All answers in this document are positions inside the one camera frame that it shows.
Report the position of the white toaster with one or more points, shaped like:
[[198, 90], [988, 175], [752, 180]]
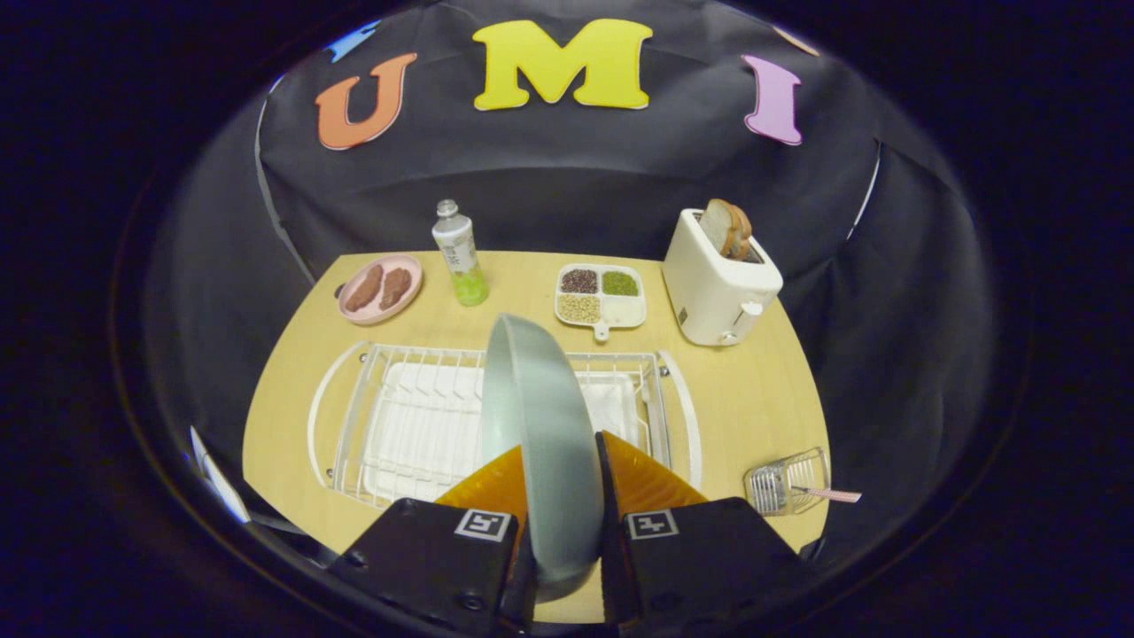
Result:
[[709, 301]]

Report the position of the brown meat piece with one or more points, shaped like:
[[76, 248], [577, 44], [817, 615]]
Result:
[[363, 289], [395, 288]]

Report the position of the black backdrop cloth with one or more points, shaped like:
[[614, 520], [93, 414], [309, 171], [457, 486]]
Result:
[[620, 177]]

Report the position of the white ribbed drip tray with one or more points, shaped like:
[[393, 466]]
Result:
[[425, 434]]

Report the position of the pink oval plate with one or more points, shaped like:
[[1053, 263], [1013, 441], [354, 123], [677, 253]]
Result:
[[409, 301]]

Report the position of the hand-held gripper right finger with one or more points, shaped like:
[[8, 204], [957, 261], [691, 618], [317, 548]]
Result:
[[700, 567]]

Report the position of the white divided tray with grains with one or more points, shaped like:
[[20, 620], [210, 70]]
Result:
[[623, 312]]

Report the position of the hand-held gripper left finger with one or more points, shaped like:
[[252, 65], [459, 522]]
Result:
[[416, 567]]

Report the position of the clear bottle with green drink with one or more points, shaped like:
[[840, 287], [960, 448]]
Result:
[[461, 257]]

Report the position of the pale green plate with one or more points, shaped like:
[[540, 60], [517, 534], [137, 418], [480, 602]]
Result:
[[549, 461]]

